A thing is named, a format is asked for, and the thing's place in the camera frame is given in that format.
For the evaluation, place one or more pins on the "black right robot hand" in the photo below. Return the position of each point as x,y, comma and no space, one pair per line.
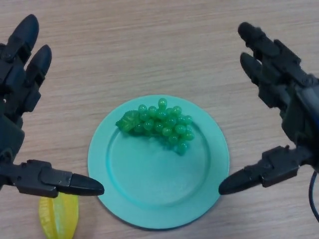
299,112

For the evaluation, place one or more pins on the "yellow starfruit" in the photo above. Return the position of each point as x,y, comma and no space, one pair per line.
58,219

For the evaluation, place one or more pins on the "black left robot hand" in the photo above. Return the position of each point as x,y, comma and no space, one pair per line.
12,89

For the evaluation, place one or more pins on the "green grape bunch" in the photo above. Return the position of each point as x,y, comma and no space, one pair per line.
159,122

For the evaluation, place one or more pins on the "teal round plate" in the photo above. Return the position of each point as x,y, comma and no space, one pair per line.
159,184

